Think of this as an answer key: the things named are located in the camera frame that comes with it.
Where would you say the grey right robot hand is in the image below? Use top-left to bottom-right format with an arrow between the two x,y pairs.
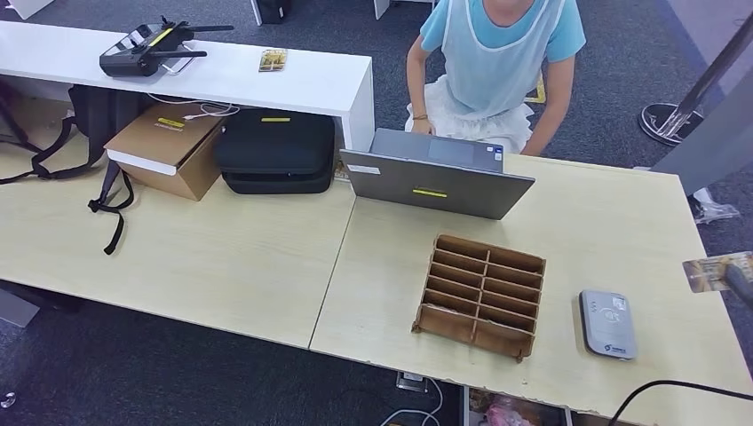
725,263 -> 753,307

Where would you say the yellow brown ID card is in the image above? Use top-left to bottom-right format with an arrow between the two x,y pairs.
682,251 -> 753,294

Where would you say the grey white card reader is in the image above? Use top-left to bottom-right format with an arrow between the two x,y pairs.
578,288 -> 638,361

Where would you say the brown wooden card organizer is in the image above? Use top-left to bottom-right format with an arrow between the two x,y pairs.
411,233 -> 547,363

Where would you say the person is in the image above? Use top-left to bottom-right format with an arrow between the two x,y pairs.
404,0 -> 588,158

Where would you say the yellow printed card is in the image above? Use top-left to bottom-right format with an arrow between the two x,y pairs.
258,48 -> 289,74

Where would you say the clear plastic wrap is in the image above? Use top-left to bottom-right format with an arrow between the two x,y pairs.
691,187 -> 741,225

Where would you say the grey sign panel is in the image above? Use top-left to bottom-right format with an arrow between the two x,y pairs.
649,59 -> 753,198

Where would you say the pink plastic bag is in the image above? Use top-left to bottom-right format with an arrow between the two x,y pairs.
485,393 -> 536,426

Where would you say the grey laptop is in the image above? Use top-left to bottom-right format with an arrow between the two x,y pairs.
339,127 -> 536,222

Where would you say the silver floor socket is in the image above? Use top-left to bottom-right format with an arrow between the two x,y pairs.
395,371 -> 430,394

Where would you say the white table leg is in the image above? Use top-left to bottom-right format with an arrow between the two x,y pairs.
373,0 -> 437,20

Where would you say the black zipped hard case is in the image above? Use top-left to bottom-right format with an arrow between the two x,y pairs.
213,108 -> 337,196

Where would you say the black box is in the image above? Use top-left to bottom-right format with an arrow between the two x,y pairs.
251,0 -> 294,26

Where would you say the white counter shelf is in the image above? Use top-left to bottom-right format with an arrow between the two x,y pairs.
0,20 -> 376,153

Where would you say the brown cardboard box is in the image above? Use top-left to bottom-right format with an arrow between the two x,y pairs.
104,102 -> 227,203

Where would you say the white smartphone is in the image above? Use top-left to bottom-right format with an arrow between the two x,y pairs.
162,41 -> 198,76

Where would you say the black remote controller with antennas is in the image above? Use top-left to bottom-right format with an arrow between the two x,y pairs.
99,15 -> 235,79

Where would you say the black backpack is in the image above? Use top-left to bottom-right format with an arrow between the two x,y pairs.
0,84 -> 155,256

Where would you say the grey flat box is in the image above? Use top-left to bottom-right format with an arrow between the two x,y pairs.
0,288 -> 41,328

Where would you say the white furniture panel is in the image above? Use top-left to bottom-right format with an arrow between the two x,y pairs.
5,0 -> 57,20

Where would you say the thick black cable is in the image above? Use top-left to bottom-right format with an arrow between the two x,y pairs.
606,379 -> 753,426

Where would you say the chrome stanchion post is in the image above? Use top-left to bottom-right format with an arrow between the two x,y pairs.
638,12 -> 753,148

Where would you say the white floor cable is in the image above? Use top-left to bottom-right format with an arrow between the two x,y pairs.
379,375 -> 445,426

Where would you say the thin white cable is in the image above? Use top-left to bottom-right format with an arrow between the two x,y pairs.
147,92 -> 242,122

